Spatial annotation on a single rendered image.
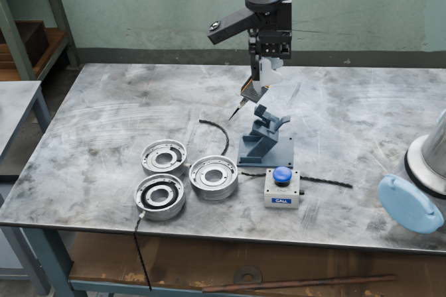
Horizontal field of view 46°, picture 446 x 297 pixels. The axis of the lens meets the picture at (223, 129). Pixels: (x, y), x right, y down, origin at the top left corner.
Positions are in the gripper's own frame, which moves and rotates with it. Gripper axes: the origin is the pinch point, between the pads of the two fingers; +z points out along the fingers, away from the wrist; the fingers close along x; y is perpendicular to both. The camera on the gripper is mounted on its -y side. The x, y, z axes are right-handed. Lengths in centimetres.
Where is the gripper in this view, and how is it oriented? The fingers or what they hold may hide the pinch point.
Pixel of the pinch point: (257, 84)
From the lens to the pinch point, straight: 110.1
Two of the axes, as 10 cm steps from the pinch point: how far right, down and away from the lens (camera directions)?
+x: 1.2, -6.6, 7.4
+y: 9.9, 0.2, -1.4
